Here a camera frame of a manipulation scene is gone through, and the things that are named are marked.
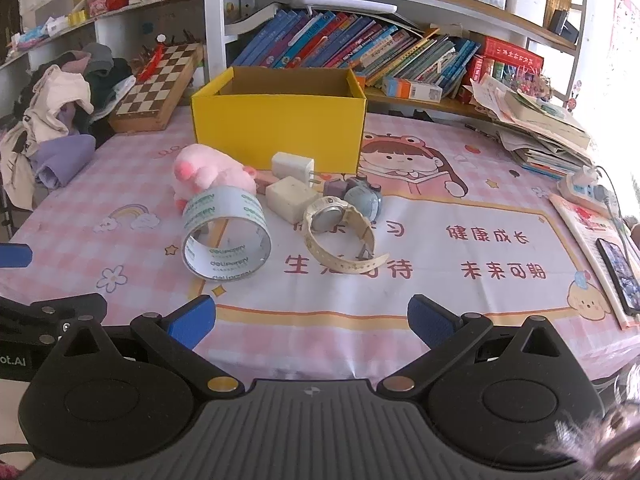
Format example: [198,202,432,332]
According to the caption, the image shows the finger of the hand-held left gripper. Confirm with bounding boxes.
[0,294,109,347]
[0,243,33,270]

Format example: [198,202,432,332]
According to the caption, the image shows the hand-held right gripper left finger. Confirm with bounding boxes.
[50,296,246,398]

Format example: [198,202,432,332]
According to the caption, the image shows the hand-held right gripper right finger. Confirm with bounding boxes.
[377,294,581,396]

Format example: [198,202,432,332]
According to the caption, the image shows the clear tape roll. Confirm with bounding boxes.
[181,186,272,280]

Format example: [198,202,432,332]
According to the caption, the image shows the pink plush toy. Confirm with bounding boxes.
[172,143,258,211]

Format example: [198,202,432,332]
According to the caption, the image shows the large white charger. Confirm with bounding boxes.
[265,176,319,224]

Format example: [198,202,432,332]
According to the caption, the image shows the small white charger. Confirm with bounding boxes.
[271,152,322,185]

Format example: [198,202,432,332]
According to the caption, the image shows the yellow cardboard box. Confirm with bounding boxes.
[190,66,368,173]

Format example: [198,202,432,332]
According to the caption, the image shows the pink printed desktop mat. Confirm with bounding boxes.
[0,110,640,391]

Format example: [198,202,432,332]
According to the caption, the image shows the lilac garment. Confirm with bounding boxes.
[31,135,97,191]

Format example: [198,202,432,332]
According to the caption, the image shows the pastel toy car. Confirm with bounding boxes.
[322,176,385,222]

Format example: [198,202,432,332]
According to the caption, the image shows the cream garment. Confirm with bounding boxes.
[0,64,95,211]

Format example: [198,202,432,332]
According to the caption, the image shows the red white booklet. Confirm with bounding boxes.
[549,194,640,331]

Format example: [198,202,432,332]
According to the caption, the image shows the black smartphone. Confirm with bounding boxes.
[596,237,640,317]

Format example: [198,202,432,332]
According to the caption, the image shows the white power strip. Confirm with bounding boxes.
[557,167,621,216]

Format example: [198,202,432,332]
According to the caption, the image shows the pink garment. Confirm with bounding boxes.
[42,51,91,76]

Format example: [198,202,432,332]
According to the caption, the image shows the wooden chessboard box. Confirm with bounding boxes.
[107,42,205,133]

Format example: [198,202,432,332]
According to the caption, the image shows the grey garment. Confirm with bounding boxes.
[80,42,115,76]

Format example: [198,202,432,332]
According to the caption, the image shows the stack of books and papers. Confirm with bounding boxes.
[457,75,598,181]

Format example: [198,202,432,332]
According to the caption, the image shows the red toy with white tip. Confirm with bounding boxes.
[135,34,168,82]

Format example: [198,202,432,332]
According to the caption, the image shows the red box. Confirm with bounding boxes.
[481,35,545,75]

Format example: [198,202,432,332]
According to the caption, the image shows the white bookshelf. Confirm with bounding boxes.
[0,0,591,121]

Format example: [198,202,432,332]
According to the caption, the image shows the row of books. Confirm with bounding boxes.
[232,7,483,101]

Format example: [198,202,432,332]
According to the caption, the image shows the black small box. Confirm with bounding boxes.
[547,9,581,45]

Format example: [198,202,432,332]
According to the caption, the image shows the white flat panel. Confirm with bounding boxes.
[235,0,401,36]

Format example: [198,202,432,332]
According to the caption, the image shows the white storage box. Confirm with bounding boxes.
[505,0,548,28]

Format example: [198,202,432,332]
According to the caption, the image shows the wall poster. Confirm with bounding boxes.
[607,0,640,96]

